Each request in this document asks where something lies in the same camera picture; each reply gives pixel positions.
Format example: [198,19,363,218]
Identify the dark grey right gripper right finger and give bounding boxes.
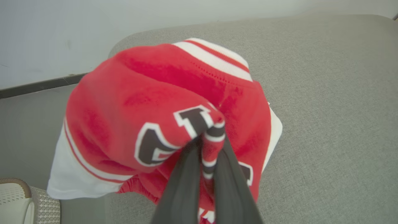
[213,135,265,224]

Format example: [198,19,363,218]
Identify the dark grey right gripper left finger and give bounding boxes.
[150,137,202,224]

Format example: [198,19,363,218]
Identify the red shorts with white trim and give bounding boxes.
[118,176,162,204]

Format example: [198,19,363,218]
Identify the red and white jersey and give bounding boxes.
[47,37,283,224]

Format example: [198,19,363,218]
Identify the grey fabric sofa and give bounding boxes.
[104,14,398,224]

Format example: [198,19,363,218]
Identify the cream perforated laundry basket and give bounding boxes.
[0,178,61,224]

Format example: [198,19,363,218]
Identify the black baseboard strip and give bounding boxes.
[0,73,89,99]

